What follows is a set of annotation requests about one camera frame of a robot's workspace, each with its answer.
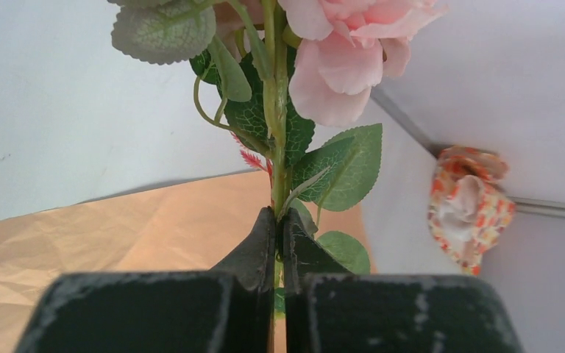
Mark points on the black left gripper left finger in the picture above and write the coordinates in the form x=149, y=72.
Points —
x=228, y=308

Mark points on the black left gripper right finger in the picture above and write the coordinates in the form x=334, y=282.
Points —
x=330, y=309

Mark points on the orange wrapping paper sheet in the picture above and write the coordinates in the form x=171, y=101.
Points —
x=181, y=227

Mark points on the pink flower bouquet green wrap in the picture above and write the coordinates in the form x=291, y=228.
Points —
x=288, y=80

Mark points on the orange floral cloth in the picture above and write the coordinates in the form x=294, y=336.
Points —
x=466, y=213

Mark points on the aluminium frame rail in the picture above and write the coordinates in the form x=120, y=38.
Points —
x=491, y=167

